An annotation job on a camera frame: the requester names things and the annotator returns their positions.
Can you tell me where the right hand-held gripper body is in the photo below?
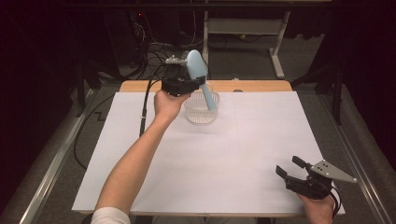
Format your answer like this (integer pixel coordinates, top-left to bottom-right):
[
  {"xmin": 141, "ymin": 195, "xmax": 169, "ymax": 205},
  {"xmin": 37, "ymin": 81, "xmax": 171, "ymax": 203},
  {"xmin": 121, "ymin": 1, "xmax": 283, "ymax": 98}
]
[{"xmin": 284, "ymin": 160, "xmax": 359, "ymax": 201}]

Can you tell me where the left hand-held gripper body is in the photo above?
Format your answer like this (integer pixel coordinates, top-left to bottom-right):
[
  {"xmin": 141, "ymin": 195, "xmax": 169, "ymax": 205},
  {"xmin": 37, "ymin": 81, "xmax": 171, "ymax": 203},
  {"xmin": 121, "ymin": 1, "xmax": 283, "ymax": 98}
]
[{"xmin": 161, "ymin": 55, "xmax": 201, "ymax": 97}]

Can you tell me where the light blue plastic scoop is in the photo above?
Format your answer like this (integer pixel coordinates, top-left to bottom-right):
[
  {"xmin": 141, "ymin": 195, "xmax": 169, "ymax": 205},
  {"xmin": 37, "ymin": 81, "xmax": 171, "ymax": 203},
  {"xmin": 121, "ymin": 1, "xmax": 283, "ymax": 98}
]
[{"xmin": 181, "ymin": 49, "xmax": 219, "ymax": 111}]

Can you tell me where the clear plastic basket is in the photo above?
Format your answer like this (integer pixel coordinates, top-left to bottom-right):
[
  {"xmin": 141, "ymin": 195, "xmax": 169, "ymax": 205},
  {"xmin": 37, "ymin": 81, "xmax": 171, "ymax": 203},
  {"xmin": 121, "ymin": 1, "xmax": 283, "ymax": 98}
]
[{"xmin": 183, "ymin": 82, "xmax": 221, "ymax": 125}]

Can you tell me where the person's right hand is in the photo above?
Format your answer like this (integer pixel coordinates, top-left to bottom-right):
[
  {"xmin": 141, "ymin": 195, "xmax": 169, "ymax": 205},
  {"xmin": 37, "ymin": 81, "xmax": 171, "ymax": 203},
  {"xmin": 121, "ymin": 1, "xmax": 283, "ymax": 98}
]
[{"xmin": 296, "ymin": 191, "xmax": 338, "ymax": 224}]

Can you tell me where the person's left hand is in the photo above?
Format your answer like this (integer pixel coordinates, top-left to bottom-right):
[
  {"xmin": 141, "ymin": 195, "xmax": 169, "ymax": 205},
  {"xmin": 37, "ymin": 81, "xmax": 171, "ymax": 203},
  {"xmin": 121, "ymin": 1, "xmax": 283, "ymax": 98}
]
[{"xmin": 153, "ymin": 89, "xmax": 192, "ymax": 124}]

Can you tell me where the wooden table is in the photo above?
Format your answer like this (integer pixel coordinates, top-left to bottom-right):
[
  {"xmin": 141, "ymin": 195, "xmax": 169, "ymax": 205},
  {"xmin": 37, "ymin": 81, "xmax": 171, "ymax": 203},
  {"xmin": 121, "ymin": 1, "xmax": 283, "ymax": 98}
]
[{"xmin": 119, "ymin": 79, "xmax": 293, "ymax": 93}]

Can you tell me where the white table cover board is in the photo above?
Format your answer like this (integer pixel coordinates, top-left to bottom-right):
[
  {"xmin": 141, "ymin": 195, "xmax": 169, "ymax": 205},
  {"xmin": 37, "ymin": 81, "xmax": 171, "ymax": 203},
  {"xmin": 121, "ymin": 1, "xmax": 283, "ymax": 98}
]
[{"xmin": 71, "ymin": 91, "xmax": 347, "ymax": 217}]

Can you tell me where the black stand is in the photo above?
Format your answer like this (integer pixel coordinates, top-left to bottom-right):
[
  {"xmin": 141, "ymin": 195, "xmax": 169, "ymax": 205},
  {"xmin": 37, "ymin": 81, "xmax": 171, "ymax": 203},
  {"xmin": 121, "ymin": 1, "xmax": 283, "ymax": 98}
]
[
  {"xmin": 75, "ymin": 60, "xmax": 103, "ymax": 119},
  {"xmin": 291, "ymin": 60, "xmax": 345, "ymax": 126}
]

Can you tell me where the person's white sleeve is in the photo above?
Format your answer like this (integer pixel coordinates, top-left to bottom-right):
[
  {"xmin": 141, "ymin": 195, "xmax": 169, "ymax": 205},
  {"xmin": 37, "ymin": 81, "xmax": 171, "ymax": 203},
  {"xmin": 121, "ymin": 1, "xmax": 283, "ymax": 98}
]
[{"xmin": 90, "ymin": 206, "xmax": 132, "ymax": 224}]

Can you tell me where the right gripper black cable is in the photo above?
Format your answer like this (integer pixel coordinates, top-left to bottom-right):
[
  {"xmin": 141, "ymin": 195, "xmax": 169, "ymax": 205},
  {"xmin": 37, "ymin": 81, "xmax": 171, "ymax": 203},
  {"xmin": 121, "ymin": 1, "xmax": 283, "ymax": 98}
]
[{"xmin": 329, "ymin": 186, "xmax": 343, "ymax": 219}]

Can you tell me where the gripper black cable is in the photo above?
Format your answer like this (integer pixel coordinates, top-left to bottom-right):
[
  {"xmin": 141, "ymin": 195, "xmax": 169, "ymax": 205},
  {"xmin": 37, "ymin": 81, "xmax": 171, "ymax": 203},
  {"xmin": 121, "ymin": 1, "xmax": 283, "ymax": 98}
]
[
  {"xmin": 329, "ymin": 186, "xmax": 343, "ymax": 219},
  {"xmin": 138, "ymin": 63, "xmax": 168, "ymax": 138}
]

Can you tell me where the bundle of floor cables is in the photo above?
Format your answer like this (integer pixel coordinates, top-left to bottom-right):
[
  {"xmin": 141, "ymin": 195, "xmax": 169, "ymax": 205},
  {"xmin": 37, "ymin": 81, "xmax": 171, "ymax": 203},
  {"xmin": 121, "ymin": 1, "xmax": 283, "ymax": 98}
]
[{"xmin": 132, "ymin": 18, "xmax": 197, "ymax": 80}]

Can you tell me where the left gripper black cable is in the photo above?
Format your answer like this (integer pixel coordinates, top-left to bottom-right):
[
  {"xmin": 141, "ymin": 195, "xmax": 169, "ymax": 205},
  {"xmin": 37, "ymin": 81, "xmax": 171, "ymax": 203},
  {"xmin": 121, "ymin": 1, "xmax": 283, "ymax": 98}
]
[{"xmin": 138, "ymin": 63, "xmax": 168, "ymax": 138}]

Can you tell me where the aluminium rail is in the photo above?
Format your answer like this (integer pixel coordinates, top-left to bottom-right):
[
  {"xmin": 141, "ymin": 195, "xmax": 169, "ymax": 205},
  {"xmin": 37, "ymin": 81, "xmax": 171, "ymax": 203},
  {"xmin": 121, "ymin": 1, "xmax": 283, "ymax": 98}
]
[
  {"xmin": 18, "ymin": 89, "xmax": 96, "ymax": 224},
  {"xmin": 316, "ymin": 92, "xmax": 395, "ymax": 224}
]

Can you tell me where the white metal desk frame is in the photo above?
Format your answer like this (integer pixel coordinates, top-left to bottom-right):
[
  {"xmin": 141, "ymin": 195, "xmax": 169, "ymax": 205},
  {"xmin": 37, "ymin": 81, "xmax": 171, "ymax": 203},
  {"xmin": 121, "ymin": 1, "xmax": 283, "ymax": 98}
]
[{"xmin": 200, "ymin": 10, "xmax": 292, "ymax": 79}]

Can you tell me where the black floor cable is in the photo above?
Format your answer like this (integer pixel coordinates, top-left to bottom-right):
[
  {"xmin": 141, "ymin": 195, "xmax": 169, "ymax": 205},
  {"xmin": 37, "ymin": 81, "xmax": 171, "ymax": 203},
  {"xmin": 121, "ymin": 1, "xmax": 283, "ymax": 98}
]
[{"xmin": 73, "ymin": 93, "xmax": 116, "ymax": 171}]

